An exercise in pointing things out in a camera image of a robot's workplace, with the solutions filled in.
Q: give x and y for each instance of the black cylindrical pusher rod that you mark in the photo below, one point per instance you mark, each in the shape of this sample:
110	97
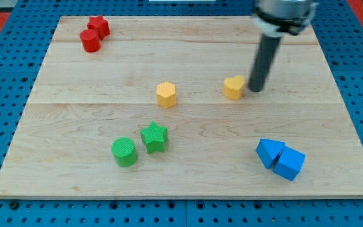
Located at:
265	54

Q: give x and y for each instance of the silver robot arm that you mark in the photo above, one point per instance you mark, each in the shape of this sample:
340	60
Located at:
276	18

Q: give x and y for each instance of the blue triangle block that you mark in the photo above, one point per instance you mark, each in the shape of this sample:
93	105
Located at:
269	151

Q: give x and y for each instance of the green star block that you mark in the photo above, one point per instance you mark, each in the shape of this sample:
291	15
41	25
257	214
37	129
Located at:
154	137

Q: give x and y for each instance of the red star block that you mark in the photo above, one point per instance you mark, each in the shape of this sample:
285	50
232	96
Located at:
100	25

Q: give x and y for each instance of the yellow heart block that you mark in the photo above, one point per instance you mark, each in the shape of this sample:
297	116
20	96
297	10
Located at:
232	88

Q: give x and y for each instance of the yellow hexagon block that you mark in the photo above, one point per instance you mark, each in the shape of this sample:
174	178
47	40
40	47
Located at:
166	94

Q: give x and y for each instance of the blue cube block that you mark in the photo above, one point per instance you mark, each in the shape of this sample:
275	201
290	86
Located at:
289	163

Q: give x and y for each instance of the wooden board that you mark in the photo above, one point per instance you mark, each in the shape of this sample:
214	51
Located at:
81	102

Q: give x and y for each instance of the green cylinder block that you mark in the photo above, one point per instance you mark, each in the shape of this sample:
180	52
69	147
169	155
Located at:
124	152

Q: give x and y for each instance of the red cylinder block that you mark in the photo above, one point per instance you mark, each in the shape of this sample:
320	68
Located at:
90	40

